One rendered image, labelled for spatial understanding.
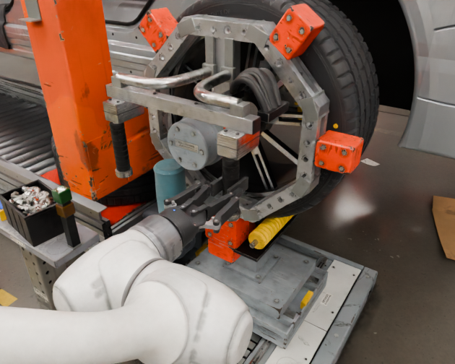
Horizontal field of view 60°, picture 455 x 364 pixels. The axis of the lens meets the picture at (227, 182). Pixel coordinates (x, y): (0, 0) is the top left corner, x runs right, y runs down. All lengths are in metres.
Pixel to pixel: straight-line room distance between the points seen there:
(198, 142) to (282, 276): 0.74
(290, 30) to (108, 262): 0.60
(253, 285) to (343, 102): 0.76
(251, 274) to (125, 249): 0.93
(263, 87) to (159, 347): 0.56
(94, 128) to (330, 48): 0.76
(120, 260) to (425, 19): 0.97
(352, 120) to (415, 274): 1.15
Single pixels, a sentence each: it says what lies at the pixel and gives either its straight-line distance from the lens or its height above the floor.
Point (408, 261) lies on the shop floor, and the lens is 2.08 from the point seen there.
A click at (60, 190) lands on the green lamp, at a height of 0.66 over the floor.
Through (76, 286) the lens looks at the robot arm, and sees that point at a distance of 0.59.
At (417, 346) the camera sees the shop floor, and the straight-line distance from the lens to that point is 1.73.
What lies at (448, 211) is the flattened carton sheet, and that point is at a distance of 2.52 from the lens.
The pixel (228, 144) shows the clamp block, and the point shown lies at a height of 0.93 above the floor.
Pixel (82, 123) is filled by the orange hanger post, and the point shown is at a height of 0.80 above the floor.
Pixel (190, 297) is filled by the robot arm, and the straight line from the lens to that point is 0.50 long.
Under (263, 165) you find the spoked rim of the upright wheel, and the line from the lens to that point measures 1.18.
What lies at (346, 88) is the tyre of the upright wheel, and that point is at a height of 0.99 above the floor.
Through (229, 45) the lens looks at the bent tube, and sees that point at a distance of 0.99.
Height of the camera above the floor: 1.27
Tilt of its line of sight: 30 degrees down
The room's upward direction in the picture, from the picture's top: straight up
